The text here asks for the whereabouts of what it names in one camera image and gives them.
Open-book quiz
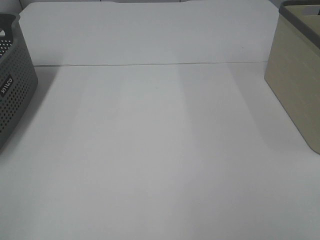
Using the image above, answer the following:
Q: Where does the beige storage bin grey rim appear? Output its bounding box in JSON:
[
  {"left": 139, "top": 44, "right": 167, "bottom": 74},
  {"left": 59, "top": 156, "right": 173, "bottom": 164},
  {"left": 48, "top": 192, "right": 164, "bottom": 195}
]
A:
[{"left": 264, "top": 0, "right": 320, "bottom": 153}]

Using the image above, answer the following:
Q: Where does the grey perforated plastic basket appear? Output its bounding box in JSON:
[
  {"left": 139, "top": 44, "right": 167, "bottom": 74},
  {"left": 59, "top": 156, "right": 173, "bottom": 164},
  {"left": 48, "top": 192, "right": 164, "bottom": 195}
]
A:
[{"left": 0, "top": 12, "right": 38, "bottom": 147}]

